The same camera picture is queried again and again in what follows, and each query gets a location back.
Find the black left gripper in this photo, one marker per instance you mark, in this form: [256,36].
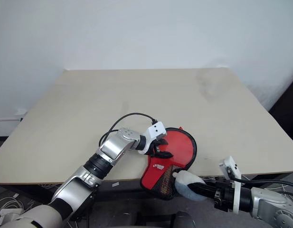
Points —
[154,147]

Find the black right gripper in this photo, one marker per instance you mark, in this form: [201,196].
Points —
[223,194]

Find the red table tennis paddle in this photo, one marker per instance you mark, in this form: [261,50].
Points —
[179,147]

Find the white and grey soft object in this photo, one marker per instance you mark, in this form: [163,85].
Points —
[187,178]

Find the red paddle case black mesh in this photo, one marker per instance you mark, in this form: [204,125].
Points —
[155,180]

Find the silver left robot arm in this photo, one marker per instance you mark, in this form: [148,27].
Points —
[110,147]

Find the dark grey rounded shape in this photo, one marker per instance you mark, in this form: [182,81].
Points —
[185,219]

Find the small white floor tag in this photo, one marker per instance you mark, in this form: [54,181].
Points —
[116,184]
[15,196]

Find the white power adapter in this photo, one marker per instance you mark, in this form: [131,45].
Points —
[9,216]

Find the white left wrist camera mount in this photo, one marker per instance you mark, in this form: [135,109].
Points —
[155,129]

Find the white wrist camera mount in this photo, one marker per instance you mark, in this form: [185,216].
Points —
[155,129]
[231,164]

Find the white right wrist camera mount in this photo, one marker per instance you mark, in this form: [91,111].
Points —
[231,164]

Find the white wall socket box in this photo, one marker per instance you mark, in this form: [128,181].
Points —
[21,111]

